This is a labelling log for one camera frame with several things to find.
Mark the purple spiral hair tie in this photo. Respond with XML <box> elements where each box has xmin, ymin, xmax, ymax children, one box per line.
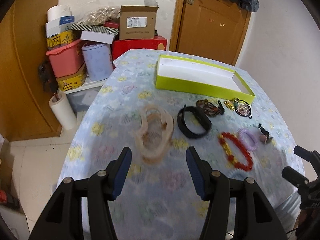
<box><xmin>237</xmin><ymin>128</ymin><xmax>258</xmax><ymax>151</ymax></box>

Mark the red bead bracelet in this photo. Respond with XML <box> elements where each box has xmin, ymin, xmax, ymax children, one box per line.
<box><xmin>218</xmin><ymin>132</ymin><xmax>254</xmax><ymax>172</ymax></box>

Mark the black hair tie with charm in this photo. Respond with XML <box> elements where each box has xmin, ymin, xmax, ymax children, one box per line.
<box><xmin>234</xmin><ymin>99</ymin><xmax>253</xmax><ymax>119</ymax></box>

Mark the black wristband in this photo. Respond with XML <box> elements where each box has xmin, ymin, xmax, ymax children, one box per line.
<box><xmin>177</xmin><ymin>105</ymin><xmax>212</xmax><ymax>139</ymax></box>

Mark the beige translucent hair claw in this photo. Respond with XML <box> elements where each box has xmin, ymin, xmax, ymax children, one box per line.
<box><xmin>135</xmin><ymin>104</ymin><xmax>174</xmax><ymax>164</ymax></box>

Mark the floral blue tablecloth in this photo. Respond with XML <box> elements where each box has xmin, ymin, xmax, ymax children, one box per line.
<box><xmin>60</xmin><ymin>49</ymin><xmax>304</xmax><ymax>239</ymax></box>

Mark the wooden wardrobe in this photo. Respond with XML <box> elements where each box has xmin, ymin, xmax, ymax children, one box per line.
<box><xmin>1</xmin><ymin>0</ymin><xmax>61</xmax><ymax>141</ymax></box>

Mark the yellow tin box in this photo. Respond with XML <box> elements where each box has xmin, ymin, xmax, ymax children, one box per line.
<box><xmin>56</xmin><ymin>63</ymin><xmax>87</xmax><ymax>92</ymax></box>

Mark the lime green shallow box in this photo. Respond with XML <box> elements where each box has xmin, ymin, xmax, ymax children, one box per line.
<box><xmin>155</xmin><ymin>55</ymin><xmax>255</xmax><ymax>103</ymax></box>

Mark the pink plastic bin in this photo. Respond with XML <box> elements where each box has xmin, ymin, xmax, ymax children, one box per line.
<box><xmin>46</xmin><ymin>40</ymin><xmax>84</xmax><ymax>78</ymax></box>

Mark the light blue cylindrical tin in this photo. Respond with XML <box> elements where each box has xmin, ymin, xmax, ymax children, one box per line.
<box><xmin>82</xmin><ymin>43</ymin><xmax>114</xmax><ymax>81</ymax></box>

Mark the wooden door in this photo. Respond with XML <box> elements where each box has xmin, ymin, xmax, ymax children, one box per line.
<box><xmin>169</xmin><ymin>0</ymin><xmax>251</xmax><ymax>65</ymax></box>

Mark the red gift box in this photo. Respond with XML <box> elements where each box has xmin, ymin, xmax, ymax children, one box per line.
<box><xmin>111</xmin><ymin>35</ymin><xmax>168</xmax><ymax>60</ymax></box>

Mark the yellow patterned box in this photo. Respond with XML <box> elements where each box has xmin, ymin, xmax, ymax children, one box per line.
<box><xmin>47</xmin><ymin>30</ymin><xmax>74</xmax><ymax>50</ymax></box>

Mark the white flat box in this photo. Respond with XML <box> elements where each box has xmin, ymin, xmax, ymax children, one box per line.
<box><xmin>80</xmin><ymin>31</ymin><xmax>115</xmax><ymax>44</ymax></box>

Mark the green striped box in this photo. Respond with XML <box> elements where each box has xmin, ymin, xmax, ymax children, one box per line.
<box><xmin>70</xmin><ymin>23</ymin><xmax>119</xmax><ymax>35</ymax></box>

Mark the white blue carton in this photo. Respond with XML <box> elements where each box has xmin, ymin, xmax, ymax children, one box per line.
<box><xmin>46</xmin><ymin>15</ymin><xmax>74</xmax><ymax>38</ymax></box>

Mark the small red box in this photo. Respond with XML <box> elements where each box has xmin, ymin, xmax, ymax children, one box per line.
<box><xmin>103</xmin><ymin>21</ymin><xmax>119</xmax><ymax>29</ymax></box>

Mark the bag of nuts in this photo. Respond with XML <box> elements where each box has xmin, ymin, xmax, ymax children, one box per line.
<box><xmin>81</xmin><ymin>6</ymin><xmax>120</xmax><ymax>25</ymax></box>

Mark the white toilet paper roll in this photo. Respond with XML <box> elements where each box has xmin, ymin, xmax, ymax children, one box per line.
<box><xmin>47</xmin><ymin>5</ymin><xmax>72</xmax><ymax>22</ymax></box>

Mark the brown cardboard box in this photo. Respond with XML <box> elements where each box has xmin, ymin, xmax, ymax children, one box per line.
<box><xmin>119</xmin><ymin>5</ymin><xmax>158</xmax><ymax>40</ymax></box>

